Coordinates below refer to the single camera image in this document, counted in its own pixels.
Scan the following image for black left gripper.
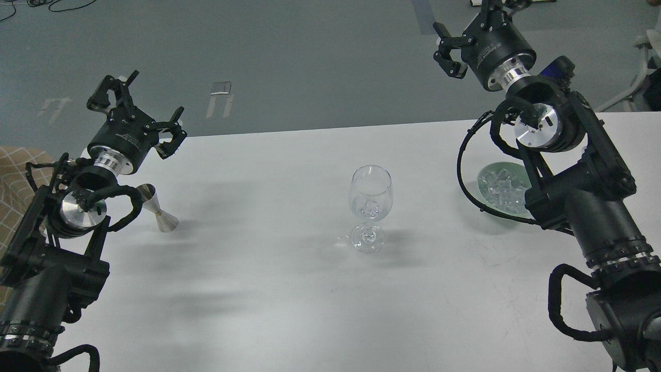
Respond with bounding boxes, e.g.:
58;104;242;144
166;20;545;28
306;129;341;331
86;70;188;176

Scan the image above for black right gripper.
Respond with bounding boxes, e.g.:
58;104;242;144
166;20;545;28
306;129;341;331
433;1;540;91

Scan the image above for steel double jigger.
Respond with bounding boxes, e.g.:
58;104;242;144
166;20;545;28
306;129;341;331
137;183;179;233

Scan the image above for clear ice cubes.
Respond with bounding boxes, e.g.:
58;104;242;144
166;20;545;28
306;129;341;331
478;167;527;207

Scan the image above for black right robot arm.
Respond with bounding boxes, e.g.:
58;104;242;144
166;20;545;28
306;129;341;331
433;1;660;371

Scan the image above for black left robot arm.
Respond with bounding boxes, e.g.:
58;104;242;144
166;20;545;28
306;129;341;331
1;71;188;371

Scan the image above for clear wine glass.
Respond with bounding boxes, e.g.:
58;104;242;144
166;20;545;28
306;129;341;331
349;165;394;254

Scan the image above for white board on floor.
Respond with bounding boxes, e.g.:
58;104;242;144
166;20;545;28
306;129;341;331
469;0;557;7

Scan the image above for tan checkered cloth seat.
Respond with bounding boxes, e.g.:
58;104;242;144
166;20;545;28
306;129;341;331
0;146;55;305

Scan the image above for green bowl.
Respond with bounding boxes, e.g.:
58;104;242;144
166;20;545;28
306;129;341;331
477;162;532;219

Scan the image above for black floor cables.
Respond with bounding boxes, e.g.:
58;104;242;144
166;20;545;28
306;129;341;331
0;0;99;23

